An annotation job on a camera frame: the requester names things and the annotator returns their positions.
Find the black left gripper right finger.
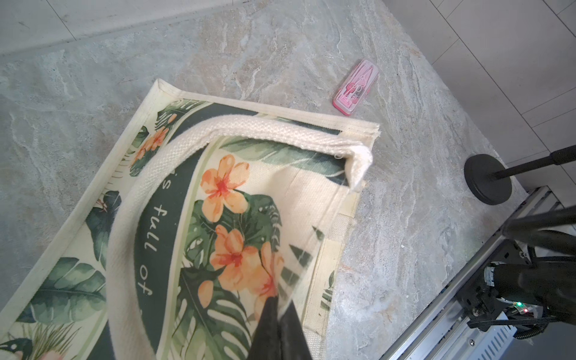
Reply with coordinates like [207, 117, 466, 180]
[278, 301, 313, 360]

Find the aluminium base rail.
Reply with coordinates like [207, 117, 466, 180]
[384, 187, 575, 359]

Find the right green circuit board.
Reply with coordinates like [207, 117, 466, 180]
[505, 301, 543, 320]

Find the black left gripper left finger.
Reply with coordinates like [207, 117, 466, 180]
[247, 297, 281, 360]

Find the floral canvas tote bag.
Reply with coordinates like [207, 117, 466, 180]
[1, 79, 380, 359]

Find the pink compass set case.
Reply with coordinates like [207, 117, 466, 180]
[332, 59, 380, 116]

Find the beige microphone on stand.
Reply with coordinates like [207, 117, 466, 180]
[492, 145, 576, 180]

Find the black round microphone base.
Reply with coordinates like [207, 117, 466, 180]
[463, 154, 512, 206]

